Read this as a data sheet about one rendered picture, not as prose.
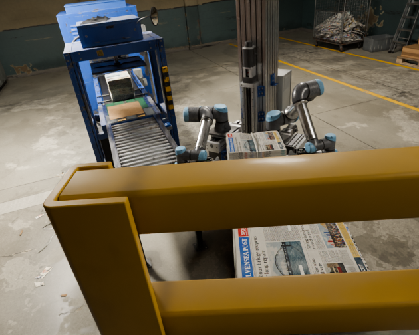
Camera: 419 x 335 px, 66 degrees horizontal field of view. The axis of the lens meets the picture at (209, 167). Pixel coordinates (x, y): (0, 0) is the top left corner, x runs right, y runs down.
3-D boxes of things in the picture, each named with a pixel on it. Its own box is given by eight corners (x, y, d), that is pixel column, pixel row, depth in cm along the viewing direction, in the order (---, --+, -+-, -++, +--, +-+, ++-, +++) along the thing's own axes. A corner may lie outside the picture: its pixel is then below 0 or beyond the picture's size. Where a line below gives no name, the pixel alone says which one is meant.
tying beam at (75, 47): (164, 48, 325) (162, 38, 320) (66, 64, 301) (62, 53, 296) (151, 39, 381) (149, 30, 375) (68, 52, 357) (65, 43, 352)
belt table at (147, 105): (163, 120, 358) (161, 112, 353) (103, 133, 342) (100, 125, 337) (151, 102, 416) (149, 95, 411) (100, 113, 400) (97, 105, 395)
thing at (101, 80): (150, 102, 417) (149, 95, 412) (100, 112, 401) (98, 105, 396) (134, 76, 544) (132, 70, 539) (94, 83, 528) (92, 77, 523)
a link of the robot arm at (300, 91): (290, 82, 215) (313, 152, 212) (304, 79, 218) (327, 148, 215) (282, 89, 226) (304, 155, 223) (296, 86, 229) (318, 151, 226)
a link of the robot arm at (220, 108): (227, 121, 283) (226, 107, 277) (212, 121, 287) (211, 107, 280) (229, 116, 293) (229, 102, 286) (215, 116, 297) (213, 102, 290)
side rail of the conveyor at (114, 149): (130, 201, 235) (126, 187, 229) (122, 203, 234) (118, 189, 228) (113, 133, 346) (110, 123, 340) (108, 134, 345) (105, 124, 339)
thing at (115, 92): (135, 97, 409) (131, 76, 396) (112, 102, 402) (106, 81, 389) (131, 90, 441) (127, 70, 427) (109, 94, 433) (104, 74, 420)
